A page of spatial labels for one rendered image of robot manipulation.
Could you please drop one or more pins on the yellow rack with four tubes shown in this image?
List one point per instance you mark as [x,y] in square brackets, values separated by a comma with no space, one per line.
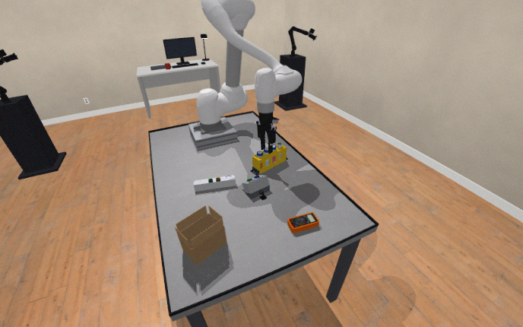
[256,161]

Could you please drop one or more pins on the brown cardboard box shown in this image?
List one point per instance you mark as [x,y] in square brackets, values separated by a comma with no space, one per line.
[200,234]

